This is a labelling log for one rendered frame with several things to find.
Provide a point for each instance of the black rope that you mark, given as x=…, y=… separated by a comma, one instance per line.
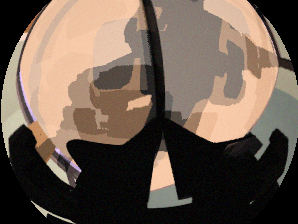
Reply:
x=158, y=68

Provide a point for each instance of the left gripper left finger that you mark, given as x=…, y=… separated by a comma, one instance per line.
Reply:
x=134, y=160

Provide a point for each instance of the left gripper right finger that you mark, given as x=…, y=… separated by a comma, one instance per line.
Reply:
x=193, y=159

